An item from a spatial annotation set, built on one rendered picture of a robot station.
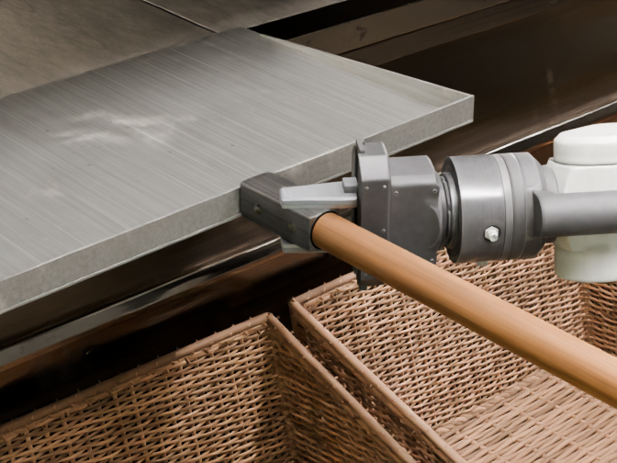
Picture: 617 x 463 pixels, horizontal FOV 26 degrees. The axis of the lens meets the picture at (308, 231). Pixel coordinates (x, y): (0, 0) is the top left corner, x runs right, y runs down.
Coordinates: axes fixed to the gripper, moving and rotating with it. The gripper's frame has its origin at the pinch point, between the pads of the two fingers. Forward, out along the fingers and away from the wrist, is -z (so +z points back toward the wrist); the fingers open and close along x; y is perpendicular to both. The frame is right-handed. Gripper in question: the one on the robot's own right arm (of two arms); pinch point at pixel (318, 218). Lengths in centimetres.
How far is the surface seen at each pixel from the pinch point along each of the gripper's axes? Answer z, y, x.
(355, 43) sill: 11, -56, -7
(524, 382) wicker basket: 37, -61, -63
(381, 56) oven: 15, -59, -9
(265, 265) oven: -1, -48, -32
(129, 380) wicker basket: -18, -32, -37
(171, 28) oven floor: -11, -55, -3
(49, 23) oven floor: -25, -59, -3
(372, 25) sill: 14, -58, -5
